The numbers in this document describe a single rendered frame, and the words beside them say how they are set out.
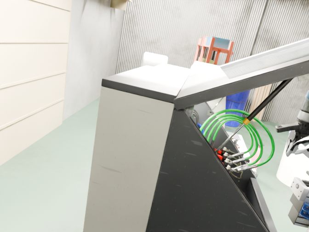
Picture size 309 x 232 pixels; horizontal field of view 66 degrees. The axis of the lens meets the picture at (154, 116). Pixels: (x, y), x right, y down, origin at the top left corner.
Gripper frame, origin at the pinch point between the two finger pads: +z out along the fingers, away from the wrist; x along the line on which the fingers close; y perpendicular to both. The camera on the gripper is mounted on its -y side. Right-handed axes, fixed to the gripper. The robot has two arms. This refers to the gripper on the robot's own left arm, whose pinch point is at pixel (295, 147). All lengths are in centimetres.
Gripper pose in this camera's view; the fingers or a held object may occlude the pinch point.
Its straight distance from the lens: 129.0
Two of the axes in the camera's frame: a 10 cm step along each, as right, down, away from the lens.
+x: 4.3, -4.1, 8.0
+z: -6.9, 4.2, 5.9
